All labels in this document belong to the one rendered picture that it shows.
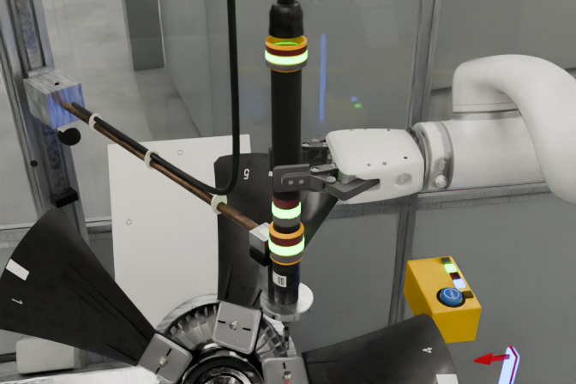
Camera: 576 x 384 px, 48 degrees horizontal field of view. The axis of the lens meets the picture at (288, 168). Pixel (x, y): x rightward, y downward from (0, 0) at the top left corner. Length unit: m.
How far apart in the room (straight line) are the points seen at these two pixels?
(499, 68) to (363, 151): 0.17
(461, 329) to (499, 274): 0.69
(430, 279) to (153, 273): 0.55
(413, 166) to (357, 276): 1.12
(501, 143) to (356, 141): 0.17
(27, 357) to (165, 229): 0.30
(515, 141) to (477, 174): 0.06
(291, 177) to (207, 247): 0.49
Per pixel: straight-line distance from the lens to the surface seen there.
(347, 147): 0.76
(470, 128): 0.78
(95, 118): 1.14
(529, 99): 0.70
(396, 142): 0.77
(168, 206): 1.20
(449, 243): 1.86
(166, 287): 1.19
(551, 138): 0.68
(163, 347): 0.96
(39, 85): 1.26
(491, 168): 0.79
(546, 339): 2.29
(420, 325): 1.08
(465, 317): 1.32
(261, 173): 0.99
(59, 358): 1.14
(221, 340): 1.00
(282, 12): 0.66
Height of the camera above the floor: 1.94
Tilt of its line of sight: 31 degrees down
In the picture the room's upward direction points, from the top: straight up
